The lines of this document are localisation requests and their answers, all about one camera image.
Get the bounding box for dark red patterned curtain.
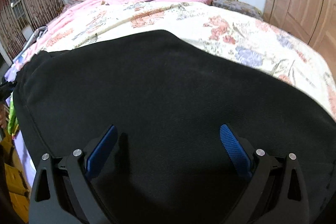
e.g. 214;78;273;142
1;0;64;58

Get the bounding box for floral cream bedspread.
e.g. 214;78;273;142
4;0;336;119

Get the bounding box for black pants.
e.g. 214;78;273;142
13;31;335;223

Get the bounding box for yellow cardboard boxes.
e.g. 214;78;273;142
1;134;30;223

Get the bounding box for nightstand with floral cover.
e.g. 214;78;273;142
212;0;263;21

